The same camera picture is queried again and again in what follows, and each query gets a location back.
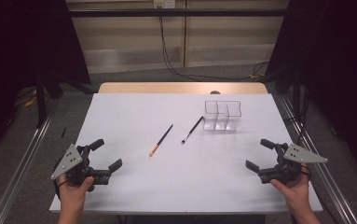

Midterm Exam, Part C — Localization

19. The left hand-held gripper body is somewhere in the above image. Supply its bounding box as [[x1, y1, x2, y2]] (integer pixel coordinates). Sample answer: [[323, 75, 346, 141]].
[[50, 143, 112, 192]]

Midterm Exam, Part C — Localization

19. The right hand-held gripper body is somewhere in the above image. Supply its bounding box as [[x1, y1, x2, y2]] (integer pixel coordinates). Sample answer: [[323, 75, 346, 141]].
[[257, 142, 329, 185]]

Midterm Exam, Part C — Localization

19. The black brush with orange tip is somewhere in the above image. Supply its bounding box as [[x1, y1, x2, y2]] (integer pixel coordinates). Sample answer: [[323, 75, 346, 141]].
[[148, 124, 174, 158]]

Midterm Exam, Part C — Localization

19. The clear acrylic organizer box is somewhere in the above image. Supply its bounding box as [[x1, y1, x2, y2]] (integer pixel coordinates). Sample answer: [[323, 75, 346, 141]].
[[202, 100, 242, 132]]

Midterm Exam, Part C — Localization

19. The black brush with silver ferrule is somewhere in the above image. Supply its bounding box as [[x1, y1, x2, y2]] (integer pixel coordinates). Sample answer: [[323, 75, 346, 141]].
[[181, 116, 204, 145]]

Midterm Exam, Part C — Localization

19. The person's right hand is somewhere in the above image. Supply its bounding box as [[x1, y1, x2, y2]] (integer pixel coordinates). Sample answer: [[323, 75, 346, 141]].
[[270, 164, 311, 213]]

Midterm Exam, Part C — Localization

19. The person's left hand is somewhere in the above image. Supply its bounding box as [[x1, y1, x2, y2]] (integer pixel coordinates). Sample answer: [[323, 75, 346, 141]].
[[57, 174, 95, 208]]

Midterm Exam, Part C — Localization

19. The white table cover board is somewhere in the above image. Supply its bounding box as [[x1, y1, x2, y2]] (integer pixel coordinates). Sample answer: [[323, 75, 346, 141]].
[[48, 92, 323, 216]]

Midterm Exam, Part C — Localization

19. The wooden table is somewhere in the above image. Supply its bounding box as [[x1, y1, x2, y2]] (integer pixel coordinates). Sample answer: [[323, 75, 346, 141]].
[[97, 81, 268, 95]]

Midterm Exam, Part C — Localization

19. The black curtain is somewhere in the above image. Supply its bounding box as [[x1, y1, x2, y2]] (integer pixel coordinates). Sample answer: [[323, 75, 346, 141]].
[[0, 0, 91, 162], [264, 0, 357, 180]]

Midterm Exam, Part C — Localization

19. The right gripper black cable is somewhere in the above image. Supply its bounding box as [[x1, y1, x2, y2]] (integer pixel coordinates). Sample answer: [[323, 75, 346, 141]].
[[301, 165, 312, 182]]

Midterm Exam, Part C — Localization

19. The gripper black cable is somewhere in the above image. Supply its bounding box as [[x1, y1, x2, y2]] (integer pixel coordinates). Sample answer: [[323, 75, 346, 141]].
[[301, 165, 312, 182], [53, 178, 70, 200]]

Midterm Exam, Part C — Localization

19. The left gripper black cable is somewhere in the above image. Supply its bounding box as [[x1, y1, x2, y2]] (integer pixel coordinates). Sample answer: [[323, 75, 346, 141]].
[[53, 178, 70, 200]]

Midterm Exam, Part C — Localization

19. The aluminium floor rail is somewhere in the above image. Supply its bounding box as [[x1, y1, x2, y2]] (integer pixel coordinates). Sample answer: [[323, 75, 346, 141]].
[[0, 102, 59, 224], [278, 92, 357, 224]]

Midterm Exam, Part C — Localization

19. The black stand post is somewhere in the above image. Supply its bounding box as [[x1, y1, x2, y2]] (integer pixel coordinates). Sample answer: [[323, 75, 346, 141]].
[[292, 66, 303, 120], [34, 71, 48, 129]]

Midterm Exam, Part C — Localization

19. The black wall cable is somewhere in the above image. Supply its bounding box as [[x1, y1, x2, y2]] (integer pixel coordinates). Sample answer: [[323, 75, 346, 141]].
[[158, 6, 270, 82]]

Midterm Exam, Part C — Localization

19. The black horizontal frame bar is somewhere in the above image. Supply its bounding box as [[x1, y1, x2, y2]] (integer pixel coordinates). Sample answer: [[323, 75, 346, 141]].
[[68, 8, 289, 18]]

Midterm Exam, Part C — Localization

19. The white wall power outlet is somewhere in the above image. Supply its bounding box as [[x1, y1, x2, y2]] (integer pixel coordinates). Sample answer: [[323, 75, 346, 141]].
[[153, 0, 176, 9]]

